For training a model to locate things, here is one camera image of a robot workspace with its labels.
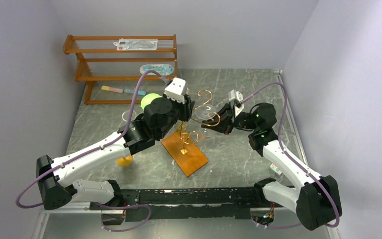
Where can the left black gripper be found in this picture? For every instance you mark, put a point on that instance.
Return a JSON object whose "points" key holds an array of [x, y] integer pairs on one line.
{"points": [[187, 108]]}

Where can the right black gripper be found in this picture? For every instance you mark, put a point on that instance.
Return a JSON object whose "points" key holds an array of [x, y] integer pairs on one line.
{"points": [[226, 119]]}

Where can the clear wine glass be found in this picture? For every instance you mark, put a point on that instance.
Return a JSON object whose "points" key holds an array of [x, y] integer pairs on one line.
{"points": [[128, 115], [206, 114]]}

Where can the green plastic wine glass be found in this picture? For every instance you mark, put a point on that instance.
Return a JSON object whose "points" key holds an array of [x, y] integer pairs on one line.
{"points": [[147, 99]]}

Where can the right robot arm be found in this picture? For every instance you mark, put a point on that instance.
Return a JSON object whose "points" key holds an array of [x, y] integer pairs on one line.
{"points": [[313, 198]]}

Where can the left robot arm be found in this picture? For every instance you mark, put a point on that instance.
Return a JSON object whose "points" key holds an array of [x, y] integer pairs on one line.
{"points": [[60, 178]]}

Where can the orange plastic wine glass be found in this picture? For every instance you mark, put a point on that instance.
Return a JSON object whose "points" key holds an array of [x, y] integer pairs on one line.
{"points": [[125, 161]]}

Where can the blue packaged item lower shelf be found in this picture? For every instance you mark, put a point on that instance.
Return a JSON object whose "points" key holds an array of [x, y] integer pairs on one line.
{"points": [[163, 69]]}

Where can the blue eraser stick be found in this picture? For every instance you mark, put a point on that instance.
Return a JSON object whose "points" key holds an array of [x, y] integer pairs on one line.
{"points": [[132, 91]]}

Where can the small white teal box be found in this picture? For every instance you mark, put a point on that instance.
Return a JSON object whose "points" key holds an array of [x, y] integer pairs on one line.
{"points": [[275, 169]]}

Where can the yellow pink eraser stick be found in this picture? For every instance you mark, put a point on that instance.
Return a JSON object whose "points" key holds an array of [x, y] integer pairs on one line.
{"points": [[112, 89]]}

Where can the packaged item top shelf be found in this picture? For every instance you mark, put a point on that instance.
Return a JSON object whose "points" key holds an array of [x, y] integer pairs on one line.
{"points": [[127, 44]]}

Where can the wooden two-tier shelf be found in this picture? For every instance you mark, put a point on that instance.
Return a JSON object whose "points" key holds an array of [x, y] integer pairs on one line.
{"points": [[166, 44]]}

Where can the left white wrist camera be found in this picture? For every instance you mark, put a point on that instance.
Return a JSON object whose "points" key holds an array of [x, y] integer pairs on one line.
{"points": [[176, 90]]}

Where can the gold wire wine glass rack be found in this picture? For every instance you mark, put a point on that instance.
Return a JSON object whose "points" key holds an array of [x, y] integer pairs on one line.
{"points": [[182, 143]]}

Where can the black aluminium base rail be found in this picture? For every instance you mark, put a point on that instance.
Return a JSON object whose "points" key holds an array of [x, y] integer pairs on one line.
{"points": [[238, 203]]}

